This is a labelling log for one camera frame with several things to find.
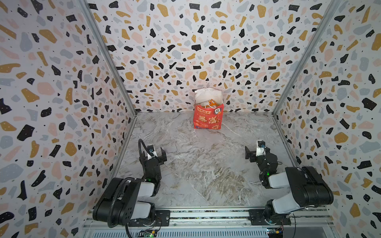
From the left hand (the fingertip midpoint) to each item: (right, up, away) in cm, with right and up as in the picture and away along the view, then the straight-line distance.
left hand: (152, 148), depth 86 cm
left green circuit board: (+2, -38, -16) cm, 41 cm away
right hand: (+60, +3, +4) cm, 60 cm away
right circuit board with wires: (+64, -39, -15) cm, 76 cm away
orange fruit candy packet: (+35, +29, +19) cm, 49 cm away
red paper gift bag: (+33, +18, +12) cm, 40 cm away
